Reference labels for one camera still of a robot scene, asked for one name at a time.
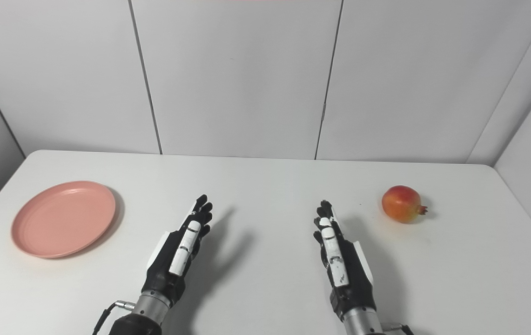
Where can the pink round plate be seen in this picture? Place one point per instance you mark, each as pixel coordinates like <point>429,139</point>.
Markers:
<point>63,218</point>

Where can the red yellow pomegranate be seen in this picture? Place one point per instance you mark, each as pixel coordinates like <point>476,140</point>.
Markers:
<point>400,204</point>

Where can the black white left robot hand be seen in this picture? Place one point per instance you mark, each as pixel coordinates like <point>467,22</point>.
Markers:
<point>165,265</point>

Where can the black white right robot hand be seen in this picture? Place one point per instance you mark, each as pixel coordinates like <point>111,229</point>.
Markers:
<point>346,272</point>

